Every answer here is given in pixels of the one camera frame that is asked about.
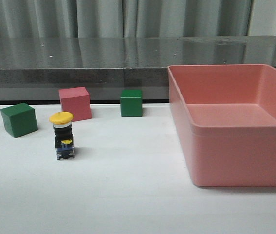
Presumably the yellow mushroom push button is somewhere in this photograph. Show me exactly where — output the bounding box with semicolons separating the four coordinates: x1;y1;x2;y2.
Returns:
49;112;75;160

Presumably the right green cube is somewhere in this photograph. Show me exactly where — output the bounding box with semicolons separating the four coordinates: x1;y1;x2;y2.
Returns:
120;90;143;117

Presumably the green cube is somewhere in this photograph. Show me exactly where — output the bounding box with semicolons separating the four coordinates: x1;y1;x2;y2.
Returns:
120;90;143;117
0;103;38;138

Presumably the pink cube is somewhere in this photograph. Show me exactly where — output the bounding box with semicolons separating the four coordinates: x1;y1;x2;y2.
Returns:
58;87;92;122

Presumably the pink plastic bin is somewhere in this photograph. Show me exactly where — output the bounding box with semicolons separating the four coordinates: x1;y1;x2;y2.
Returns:
168;64;276;186

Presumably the dark glossy counter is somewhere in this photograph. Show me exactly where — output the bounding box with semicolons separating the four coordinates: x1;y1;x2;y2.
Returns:
0;36;276;104

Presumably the left green cube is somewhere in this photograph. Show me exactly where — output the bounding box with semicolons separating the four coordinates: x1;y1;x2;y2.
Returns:
0;103;38;138

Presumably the grey curtain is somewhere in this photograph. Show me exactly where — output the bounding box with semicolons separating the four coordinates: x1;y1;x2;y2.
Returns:
0;0;276;38

